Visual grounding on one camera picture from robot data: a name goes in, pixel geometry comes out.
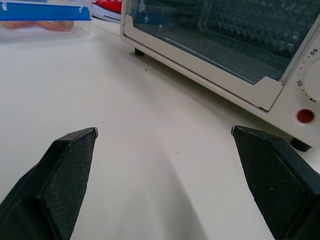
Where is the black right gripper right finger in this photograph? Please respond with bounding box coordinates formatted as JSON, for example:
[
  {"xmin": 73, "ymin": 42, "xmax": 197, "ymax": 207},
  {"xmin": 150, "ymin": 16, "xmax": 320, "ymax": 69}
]
[{"xmin": 230, "ymin": 125, "xmax": 320, "ymax": 240}]

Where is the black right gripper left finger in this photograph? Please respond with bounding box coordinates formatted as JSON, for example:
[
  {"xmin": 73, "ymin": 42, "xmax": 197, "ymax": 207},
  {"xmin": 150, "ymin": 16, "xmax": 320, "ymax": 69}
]
[{"xmin": 0, "ymin": 126, "xmax": 99, "ymax": 240}]

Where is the red indicator light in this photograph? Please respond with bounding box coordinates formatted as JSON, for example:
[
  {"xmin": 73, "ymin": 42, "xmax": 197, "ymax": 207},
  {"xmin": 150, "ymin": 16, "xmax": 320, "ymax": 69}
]
[{"xmin": 296, "ymin": 108, "xmax": 316, "ymax": 124}]

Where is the white toaster oven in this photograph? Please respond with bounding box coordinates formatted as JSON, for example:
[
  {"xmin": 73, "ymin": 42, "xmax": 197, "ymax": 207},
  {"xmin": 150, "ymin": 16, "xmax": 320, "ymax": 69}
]
[{"xmin": 119, "ymin": 0, "xmax": 320, "ymax": 153}]

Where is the orange item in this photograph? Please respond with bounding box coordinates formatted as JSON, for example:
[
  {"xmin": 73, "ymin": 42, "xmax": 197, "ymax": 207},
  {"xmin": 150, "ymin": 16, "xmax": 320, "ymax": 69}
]
[{"xmin": 1, "ymin": 20, "xmax": 75, "ymax": 33}]

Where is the clear container with blue lid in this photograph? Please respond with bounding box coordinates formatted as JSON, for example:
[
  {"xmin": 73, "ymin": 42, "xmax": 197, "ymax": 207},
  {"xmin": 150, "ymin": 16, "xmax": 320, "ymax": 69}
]
[{"xmin": 0, "ymin": 0, "xmax": 93, "ymax": 43}]

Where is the red and white sneaker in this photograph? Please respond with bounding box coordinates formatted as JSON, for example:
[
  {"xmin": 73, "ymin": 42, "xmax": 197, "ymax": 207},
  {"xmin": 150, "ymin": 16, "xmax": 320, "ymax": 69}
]
[{"xmin": 91, "ymin": 0, "xmax": 123, "ymax": 25}]

